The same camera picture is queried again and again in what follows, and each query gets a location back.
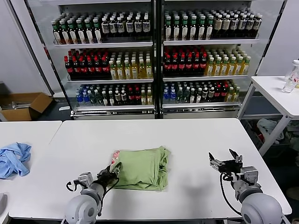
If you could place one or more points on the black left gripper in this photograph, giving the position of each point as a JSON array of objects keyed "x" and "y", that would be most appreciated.
[{"x": 107, "y": 178}]

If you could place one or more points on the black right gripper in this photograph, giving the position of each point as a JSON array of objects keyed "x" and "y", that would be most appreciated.
[{"x": 231, "y": 166}]

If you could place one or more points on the light green T-shirt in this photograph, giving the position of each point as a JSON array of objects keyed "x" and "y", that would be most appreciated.
[{"x": 140, "y": 165}]

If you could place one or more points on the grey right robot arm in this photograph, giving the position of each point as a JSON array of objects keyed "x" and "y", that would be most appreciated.
[{"x": 261, "y": 207}]

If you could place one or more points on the white grey cloth pile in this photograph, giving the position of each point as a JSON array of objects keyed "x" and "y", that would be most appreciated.
[{"x": 266, "y": 127}]

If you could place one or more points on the white side table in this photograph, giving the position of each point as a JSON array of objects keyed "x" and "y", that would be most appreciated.
[{"x": 278, "y": 133}]

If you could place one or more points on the small yellow tea bottle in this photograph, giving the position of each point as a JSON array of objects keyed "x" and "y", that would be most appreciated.
[
  {"x": 149, "y": 97},
  {"x": 236, "y": 94},
  {"x": 143, "y": 98},
  {"x": 230, "y": 94}
]

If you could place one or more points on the small red cap cola bottle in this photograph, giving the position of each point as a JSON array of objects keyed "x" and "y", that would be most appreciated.
[
  {"x": 223, "y": 93},
  {"x": 130, "y": 97},
  {"x": 137, "y": 97},
  {"x": 217, "y": 93}
]

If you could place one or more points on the white cap dark drink bottle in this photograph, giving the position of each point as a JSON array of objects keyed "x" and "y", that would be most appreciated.
[
  {"x": 198, "y": 95},
  {"x": 123, "y": 98},
  {"x": 205, "y": 94},
  {"x": 117, "y": 98},
  {"x": 192, "y": 96},
  {"x": 211, "y": 94},
  {"x": 111, "y": 99},
  {"x": 105, "y": 99}
]

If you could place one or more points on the clear green water bottle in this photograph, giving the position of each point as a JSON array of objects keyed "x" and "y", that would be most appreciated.
[
  {"x": 98, "y": 98},
  {"x": 92, "y": 98},
  {"x": 179, "y": 96},
  {"x": 185, "y": 96}
]

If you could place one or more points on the grey green cloth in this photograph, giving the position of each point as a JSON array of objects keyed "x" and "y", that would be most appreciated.
[{"x": 293, "y": 131}]

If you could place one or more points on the blue water bottle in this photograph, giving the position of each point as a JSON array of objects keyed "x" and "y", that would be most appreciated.
[
  {"x": 172, "y": 96},
  {"x": 78, "y": 98},
  {"x": 165, "y": 96},
  {"x": 85, "y": 98}
]

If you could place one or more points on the white flat floor piece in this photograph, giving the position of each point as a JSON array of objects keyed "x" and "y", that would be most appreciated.
[{"x": 64, "y": 108}]

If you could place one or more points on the yellow juice bottle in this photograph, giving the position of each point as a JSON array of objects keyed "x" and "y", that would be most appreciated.
[
  {"x": 210, "y": 67},
  {"x": 134, "y": 70},
  {"x": 127, "y": 71},
  {"x": 245, "y": 66},
  {"x": 231, "y": 67},
  {"x": 148, "y": 69},
  {"x": 217, "y": 67},
  {"x": 141, "y": 70},
  {"x": 238, "y": 66},
  {"x": 113, "y": 71},
  {"x": 120, "y": 71},
  {"x": 224, "y": 67}
]

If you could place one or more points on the crumpled light blue shirt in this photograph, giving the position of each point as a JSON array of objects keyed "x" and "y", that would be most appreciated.
[{"x": 14, "y": 161}]

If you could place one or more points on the clear plastic bottle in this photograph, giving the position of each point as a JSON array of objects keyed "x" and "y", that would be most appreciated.
[{"x": 290, "y": 79}]

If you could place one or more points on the open cardboard box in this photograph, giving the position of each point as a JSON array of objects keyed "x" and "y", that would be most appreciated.
[{"x": 18, "y": 114}]

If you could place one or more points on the grey metal rails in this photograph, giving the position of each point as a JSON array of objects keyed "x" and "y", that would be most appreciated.
[{"x": 18, "y": 104}]

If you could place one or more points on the green cap dark tea bottle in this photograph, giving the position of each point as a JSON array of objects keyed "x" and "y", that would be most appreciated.
[
  {"x": 184, "y": 30},
  {"x": 97, "y": 34},
  {"x": 209, "y": 30},
  {"x": 176, "y": 30},
  {"x": 193, "y": 30},
  {"x": 201, "y": 30},
  {"x": 89, "y": 34},
  {"x": 56, "y": 35},
  {"x": 64, "y": 35},
  {"x": 73, "y": 35},
  {"x": 81, "y": 35},
  {"x": 168, "y": 30}
]

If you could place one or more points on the open glass cooler door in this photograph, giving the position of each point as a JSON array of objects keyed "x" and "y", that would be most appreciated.
[
  {"x": 44, "y": 28},
  {"x": 268, "y": 35}
]

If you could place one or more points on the white cap beige label bottle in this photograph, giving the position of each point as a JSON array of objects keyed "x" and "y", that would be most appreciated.
[
  {"x": 225, "y": 26},
  {"x": 218, "y": 26}
]

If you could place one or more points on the white cap blue label bottle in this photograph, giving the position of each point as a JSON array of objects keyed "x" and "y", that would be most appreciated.
[
  {"x": 113, "y": 28},
  {"x": 129, "y": 27},
  {"x": 137, "y": 27},
  {"x": 257, "y": 24},
  {"x": 146, "y": 26},
  {"x": 250, "y": 25},
  {"x": 120, "y": 27},
  {"x": 234, "y": 26},
  {"x": 242, "y": 25},
  {"x": 105, "y": 28}
]

